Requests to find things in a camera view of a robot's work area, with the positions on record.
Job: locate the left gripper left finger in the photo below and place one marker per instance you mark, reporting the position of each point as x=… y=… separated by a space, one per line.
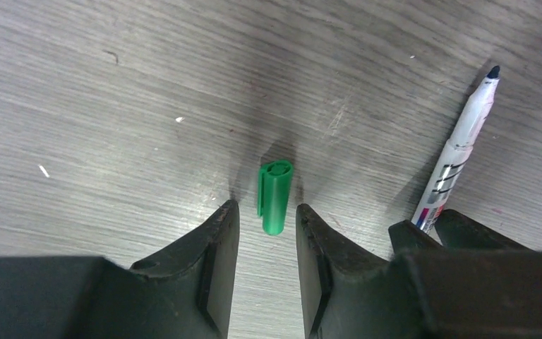
x=181 y=291

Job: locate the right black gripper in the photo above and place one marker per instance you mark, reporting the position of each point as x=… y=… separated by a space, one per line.
x=463 y=294

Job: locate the green clip pen cap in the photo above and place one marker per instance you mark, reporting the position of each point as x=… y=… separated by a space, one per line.
x=274 y=186

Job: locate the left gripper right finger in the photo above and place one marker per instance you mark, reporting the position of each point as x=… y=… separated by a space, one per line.
x=348 y=292

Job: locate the green clip cap marker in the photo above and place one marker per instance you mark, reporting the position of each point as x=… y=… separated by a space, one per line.
x=456 y=152

